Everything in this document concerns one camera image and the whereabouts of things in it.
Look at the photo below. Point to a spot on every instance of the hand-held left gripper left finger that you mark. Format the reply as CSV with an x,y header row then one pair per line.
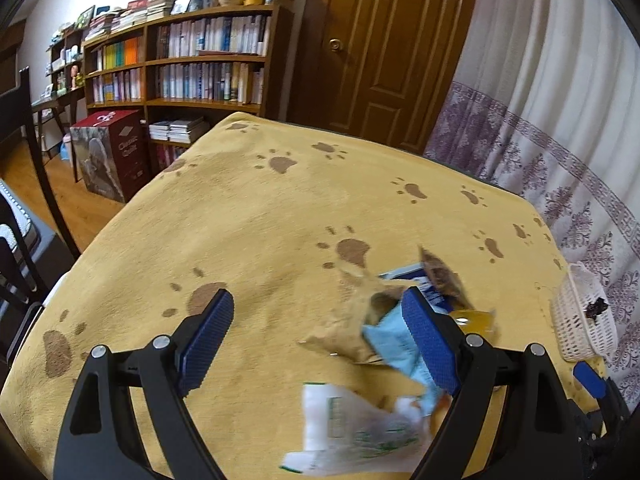
x,y
210,340

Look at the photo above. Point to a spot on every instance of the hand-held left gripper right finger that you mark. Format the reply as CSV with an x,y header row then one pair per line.
x,y
430,340

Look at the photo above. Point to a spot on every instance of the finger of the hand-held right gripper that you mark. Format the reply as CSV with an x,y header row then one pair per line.
x,y
590,380

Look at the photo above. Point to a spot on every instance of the light blue snack packet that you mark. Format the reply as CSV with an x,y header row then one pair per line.
x,y
395,347

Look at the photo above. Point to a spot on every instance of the yellow snack packet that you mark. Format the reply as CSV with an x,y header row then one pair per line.
x,y
475,321

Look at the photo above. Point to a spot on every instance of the white plastic basket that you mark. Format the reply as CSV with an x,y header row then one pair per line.
x,y
575,325

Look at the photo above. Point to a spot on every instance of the orange white snack packet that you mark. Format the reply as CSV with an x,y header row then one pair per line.
x,y
440,402

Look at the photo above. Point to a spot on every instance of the brown snack packet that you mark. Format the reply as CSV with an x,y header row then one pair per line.
x,y
445,277

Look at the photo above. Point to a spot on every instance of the blue white snack packet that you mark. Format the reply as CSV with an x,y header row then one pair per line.
x,y
405,274

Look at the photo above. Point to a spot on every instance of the black snack packet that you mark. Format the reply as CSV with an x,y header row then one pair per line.
x,y
595,308

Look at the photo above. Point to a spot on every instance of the kraft paper snack packet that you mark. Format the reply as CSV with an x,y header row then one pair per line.
x,y
340,325

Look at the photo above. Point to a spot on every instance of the white green snack packet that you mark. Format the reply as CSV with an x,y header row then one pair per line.
x,y
350,425

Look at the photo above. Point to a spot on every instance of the yellow paw-print blanket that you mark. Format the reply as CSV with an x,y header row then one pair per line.
x,y
250,220

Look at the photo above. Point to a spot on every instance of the red grey printed box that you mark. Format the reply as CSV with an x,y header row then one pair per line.
x,y
110,155

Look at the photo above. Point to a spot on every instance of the stack of magazines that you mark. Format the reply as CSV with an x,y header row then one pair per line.
x,y
180,130

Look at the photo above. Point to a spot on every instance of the wooden bookshelf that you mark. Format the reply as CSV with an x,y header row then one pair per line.
x,y
210,102

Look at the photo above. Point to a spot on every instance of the black chair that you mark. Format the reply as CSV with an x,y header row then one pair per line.
x,y
35,160

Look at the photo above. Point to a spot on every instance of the white purple patterned curtain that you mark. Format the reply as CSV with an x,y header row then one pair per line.
x,y
550,110

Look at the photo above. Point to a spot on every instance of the brown wooden door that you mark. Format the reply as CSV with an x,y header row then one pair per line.
x,y
390,50

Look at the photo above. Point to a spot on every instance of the small wooden shelf unit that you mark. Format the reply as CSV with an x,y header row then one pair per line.
x,y
67,65

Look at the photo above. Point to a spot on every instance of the brass door knob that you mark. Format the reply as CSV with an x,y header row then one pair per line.
x,y
334,45

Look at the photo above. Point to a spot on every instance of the stack of white books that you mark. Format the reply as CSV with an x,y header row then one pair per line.
x,y
165,2

